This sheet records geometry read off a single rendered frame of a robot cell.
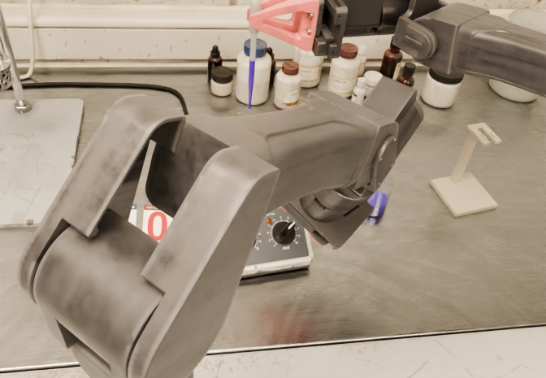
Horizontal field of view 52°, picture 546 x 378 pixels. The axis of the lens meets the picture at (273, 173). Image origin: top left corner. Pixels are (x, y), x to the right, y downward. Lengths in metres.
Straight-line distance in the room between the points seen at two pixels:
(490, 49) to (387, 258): 0.35
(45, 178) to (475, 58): 0.64
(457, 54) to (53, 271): 0.50
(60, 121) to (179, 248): 0.79
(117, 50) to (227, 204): 0.92
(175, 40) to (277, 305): 0.59
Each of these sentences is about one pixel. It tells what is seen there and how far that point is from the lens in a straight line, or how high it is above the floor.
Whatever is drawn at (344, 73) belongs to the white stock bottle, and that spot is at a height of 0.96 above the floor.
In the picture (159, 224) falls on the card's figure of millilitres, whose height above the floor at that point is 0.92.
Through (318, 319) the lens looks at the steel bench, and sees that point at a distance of 0.76.
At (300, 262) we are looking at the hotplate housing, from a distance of 0.78.
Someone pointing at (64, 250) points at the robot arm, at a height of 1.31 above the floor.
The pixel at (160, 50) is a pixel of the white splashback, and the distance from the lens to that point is 1.15.
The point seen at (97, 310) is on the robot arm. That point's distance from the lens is 0.28.
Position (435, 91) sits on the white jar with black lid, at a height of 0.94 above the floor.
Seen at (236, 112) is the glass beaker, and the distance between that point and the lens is 0.78.
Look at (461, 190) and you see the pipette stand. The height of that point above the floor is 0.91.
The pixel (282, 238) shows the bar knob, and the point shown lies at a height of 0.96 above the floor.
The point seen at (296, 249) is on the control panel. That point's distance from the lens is 0.78.
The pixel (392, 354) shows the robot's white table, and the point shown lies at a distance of 0.76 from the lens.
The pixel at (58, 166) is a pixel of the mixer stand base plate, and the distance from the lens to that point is 0.95.
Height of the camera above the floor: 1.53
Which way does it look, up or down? 43 degrees down
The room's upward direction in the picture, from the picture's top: 7 degrees clockwise
